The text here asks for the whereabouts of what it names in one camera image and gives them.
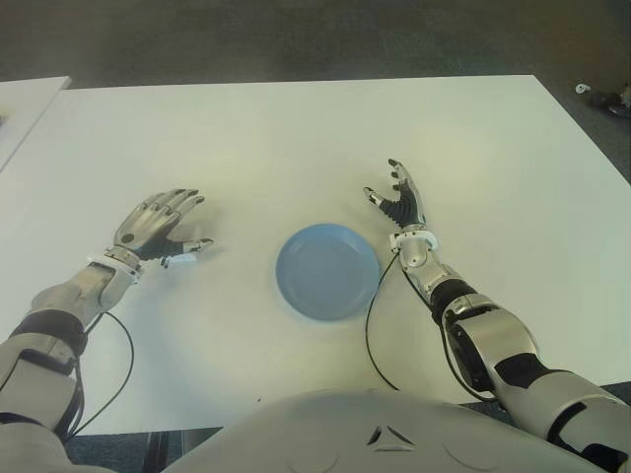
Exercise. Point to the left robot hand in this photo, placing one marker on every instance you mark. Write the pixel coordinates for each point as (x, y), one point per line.
(148, 222)

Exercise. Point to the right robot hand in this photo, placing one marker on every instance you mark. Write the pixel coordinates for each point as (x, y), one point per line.
(406, 207)

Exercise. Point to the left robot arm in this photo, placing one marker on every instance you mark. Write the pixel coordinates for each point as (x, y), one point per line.
(39, 355)

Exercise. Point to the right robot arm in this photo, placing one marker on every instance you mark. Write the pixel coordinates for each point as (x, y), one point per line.
(493, 335)

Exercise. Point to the blue round plate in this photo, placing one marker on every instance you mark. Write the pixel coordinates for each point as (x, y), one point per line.
(325, 271)

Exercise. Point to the white side table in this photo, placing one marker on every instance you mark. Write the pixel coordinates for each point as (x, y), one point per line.
(24, 108)

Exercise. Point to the small white floor object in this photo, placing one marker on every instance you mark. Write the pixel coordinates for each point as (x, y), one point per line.
(582, 88)

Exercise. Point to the dark shoes on floor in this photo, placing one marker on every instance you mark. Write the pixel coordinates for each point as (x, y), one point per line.
(613, 101)

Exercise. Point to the grey robot torso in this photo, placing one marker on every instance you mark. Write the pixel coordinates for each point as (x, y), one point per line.
(345, 433)

